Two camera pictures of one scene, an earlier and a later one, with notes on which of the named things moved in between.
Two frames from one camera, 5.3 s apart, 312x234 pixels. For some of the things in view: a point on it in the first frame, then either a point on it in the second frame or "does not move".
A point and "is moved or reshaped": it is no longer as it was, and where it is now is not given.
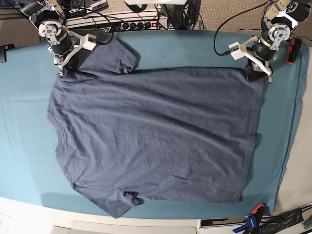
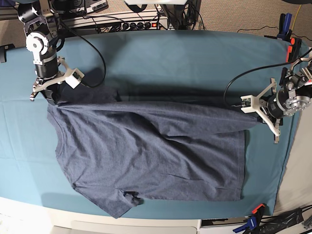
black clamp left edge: [3, 51] does not move
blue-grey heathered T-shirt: [185, 134] is moved or reshaped
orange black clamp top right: [293, 49] does not move
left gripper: [70, 42] to [49, 73]
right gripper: [262, 55] to [270, 106]
